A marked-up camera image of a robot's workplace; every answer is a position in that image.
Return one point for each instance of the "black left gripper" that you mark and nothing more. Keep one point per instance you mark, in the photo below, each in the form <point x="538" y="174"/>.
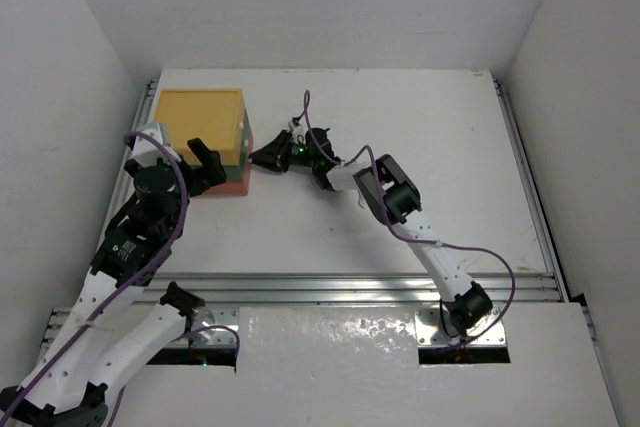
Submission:
<point x="201" y="173"/>

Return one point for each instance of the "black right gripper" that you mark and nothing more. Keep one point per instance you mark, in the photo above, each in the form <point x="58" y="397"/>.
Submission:
<point x="275" y="155"/>

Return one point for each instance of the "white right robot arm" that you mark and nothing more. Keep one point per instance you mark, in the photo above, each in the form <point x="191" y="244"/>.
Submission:
<point x="395" y="201"/>

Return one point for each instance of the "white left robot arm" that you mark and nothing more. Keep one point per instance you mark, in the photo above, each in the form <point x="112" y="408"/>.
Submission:
<point x="80" y="380"/>

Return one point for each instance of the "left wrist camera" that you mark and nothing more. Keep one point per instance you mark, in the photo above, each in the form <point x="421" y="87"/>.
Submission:
<point x="146" y="153"/>

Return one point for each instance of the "aluminium table edge rail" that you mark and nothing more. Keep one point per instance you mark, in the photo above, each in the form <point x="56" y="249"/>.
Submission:
<point x="120" y="193"/>

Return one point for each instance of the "aluminium front rail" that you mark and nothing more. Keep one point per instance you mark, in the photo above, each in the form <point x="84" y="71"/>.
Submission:
<point x="344" y="289"/>

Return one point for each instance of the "right aluminium table rail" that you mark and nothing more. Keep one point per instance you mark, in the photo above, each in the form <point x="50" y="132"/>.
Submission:
<point x="542" y="229"/>

